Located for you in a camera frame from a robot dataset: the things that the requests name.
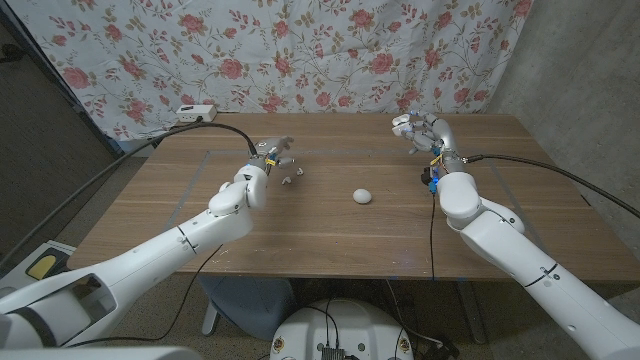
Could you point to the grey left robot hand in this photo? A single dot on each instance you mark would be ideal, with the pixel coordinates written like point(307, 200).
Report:
point(267, 150)

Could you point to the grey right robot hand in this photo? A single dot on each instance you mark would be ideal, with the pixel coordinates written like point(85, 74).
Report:
point(432, 135)

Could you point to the white AirPods case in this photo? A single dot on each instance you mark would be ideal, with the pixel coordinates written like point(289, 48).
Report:
point(401, 125)

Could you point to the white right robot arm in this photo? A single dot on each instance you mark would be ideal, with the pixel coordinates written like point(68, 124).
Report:
point(525, 260)

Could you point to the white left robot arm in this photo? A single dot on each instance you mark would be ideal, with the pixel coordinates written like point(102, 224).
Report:
point(150, 260)

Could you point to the white power strip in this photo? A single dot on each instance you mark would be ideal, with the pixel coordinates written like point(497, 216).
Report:
point(196, 113)

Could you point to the white egg-shaped object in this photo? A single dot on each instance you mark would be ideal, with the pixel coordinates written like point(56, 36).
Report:
point(362, 196)

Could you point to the floral backdrop cloth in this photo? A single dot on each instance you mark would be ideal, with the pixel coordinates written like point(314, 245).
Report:
point(250, 50)

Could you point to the white box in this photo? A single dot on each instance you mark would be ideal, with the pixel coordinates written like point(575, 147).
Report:
point(135, 147)

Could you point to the grey table leg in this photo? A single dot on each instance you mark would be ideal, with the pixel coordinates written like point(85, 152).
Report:
point(472, 310)

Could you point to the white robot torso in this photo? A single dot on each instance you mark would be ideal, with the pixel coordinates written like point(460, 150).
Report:
point(350, 325)

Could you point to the black power adapter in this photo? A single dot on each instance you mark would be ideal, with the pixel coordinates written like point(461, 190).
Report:
point(442, 350)

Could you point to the yellow and black foot pedal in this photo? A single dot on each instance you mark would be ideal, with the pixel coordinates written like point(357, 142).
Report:
point(42, 266)

